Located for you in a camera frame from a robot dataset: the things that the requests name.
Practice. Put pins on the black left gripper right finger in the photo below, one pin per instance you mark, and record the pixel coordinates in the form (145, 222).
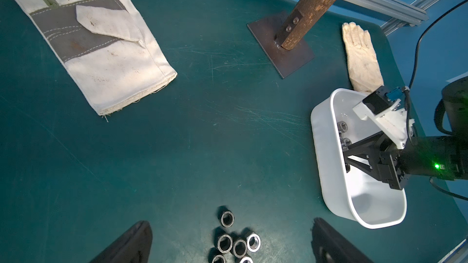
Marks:
(330, 246)

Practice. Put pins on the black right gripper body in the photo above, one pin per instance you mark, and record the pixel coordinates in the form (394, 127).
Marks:
(378, 157)

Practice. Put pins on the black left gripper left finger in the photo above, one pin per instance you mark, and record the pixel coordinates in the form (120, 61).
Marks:
(133, 246)

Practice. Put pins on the steel hex nut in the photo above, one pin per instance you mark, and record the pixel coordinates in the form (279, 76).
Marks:
(219, 258)
(345, 142)
(246, 259)
(239, 248)
(342, 127)
(227, 218)
(253, 242)
(224, 243)

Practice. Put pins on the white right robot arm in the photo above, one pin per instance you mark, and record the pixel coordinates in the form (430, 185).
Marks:
(446, 156)

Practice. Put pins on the white plastic storage box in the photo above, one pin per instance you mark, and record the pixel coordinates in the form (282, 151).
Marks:
(351, 194)

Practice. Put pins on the beige knitted glove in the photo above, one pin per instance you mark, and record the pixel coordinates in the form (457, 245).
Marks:
(362, 64)

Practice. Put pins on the brown tree trunk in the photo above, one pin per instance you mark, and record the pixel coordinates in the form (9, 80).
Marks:
(304, 16)

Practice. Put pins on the white grey work glove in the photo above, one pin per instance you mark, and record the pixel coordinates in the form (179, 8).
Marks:
(105, 46)

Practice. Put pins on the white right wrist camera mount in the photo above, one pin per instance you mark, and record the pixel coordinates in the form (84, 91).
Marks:
(386, 110)

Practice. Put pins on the dark metal tree base plate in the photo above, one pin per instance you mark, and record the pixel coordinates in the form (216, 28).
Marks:
(266, 32)

